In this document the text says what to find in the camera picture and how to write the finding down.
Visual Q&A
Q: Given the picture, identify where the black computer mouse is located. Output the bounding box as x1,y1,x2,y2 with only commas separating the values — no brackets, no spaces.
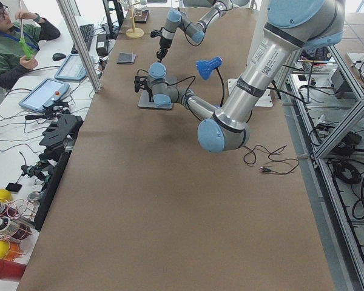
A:
52,53,67,61

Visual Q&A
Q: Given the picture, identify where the person in green jacket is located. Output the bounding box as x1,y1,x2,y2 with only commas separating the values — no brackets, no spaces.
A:
0,1,61,90

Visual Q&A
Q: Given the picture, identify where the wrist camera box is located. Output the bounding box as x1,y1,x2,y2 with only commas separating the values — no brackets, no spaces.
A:
134,75,149,93
150,30,162,38

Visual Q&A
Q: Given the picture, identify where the green handled tool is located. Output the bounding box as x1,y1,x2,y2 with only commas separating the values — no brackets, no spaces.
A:
19,18,33,61

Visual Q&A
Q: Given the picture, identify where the copper wire bottle rack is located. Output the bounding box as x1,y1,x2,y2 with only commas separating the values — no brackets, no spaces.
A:
0,202,38,261

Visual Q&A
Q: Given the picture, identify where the blue grey teach pendant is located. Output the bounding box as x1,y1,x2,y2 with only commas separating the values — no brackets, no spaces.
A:
18,78,69,111

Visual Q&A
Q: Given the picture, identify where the yellow ball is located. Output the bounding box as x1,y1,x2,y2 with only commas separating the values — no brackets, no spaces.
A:
0,189,13,202

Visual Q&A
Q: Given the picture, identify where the black computer monitor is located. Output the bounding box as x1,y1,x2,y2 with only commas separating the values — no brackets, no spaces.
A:
103,0,124,39

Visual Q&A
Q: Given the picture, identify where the grey laptop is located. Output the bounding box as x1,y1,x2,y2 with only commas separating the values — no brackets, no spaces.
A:
138,89,173,110

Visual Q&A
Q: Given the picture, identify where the black framed tray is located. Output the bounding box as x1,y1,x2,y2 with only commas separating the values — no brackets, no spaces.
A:
134,10,149,24

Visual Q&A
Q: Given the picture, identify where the black keyboard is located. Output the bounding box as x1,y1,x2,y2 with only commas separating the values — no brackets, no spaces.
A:
78,24,94,51

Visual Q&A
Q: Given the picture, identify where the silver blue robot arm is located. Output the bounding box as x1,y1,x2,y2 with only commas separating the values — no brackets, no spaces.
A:
150,0,249,62
134,1,345,153

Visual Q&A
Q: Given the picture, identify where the folded grey purple cloth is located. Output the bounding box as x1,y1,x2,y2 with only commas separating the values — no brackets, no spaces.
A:
116,52,137,64

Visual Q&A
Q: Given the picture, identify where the blue desk lamp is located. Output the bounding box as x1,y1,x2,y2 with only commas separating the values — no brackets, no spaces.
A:
196,56,225,108

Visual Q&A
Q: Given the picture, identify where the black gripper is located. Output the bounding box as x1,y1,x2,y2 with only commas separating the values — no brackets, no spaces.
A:
156,36,172,63
144,79,153,102

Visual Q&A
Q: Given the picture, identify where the aluminium frame post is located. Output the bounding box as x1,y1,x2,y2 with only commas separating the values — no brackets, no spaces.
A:
56,0,103,93

